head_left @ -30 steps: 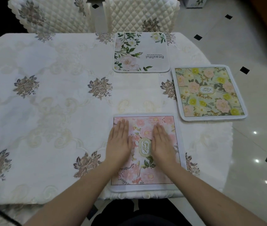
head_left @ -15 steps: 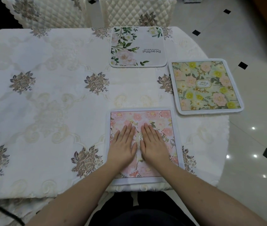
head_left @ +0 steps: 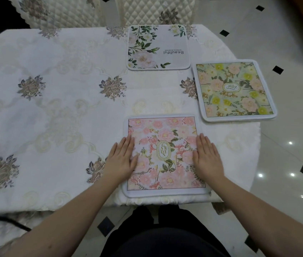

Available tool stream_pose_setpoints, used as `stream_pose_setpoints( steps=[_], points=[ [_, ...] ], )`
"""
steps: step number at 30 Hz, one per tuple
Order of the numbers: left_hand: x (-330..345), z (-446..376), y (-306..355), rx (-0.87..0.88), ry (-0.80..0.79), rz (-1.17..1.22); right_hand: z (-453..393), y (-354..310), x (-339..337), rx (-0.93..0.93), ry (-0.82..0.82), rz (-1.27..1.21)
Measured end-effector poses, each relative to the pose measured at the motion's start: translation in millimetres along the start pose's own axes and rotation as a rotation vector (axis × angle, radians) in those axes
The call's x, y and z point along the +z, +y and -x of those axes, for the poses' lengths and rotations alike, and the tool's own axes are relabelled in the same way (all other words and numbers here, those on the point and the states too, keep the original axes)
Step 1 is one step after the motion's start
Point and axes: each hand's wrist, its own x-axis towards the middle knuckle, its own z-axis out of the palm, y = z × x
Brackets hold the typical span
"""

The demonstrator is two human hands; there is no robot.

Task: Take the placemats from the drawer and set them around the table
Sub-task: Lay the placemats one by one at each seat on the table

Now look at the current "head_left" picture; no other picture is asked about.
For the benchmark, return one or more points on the person's right hand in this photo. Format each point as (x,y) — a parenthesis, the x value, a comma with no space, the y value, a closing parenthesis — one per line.
(209,163)

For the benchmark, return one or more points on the person's left hand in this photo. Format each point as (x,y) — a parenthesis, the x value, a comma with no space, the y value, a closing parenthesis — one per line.
(120,163)

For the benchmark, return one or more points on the pink floral placemat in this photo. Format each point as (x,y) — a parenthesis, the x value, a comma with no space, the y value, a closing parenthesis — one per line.
(164,179)

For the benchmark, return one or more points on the yellow green floral placemat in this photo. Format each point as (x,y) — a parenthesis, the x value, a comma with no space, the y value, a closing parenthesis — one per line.
(234,90)

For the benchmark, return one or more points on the white green-leaf floral placemat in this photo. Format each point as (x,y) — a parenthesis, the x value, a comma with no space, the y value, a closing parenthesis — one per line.
(167,42)

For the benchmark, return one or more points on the person's left forearm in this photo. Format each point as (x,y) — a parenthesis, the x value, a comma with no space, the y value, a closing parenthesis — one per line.
(65,216)

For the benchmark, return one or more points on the person's right forearm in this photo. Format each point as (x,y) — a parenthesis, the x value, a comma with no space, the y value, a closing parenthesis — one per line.
(261,211)

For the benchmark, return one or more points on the person's black trousers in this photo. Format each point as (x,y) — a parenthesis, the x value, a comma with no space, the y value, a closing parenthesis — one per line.
(167,238)

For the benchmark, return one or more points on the cloth-covered dining table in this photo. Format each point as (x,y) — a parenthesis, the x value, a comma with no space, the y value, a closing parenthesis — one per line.
(60,64)

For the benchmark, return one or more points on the table with cream tablecloth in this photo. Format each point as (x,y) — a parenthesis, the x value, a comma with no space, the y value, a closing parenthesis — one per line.
(154,104)

